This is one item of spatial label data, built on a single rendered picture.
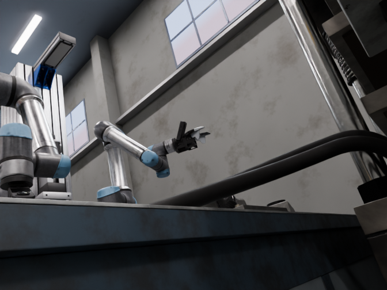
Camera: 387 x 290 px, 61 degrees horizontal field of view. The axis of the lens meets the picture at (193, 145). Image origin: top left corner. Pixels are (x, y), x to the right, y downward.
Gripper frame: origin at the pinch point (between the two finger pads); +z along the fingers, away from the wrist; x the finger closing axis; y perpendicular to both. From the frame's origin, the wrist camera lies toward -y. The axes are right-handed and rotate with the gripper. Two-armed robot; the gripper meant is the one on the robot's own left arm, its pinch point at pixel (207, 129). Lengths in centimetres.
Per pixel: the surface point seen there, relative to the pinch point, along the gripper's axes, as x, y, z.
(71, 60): -466, -425, -339
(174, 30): -349, -308, -55
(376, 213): 91, 58, 42
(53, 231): 145, 49, 7
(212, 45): -295, -218, 3
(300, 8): 81, 1, 46
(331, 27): 78, 9, 52
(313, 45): 82, 14, 45
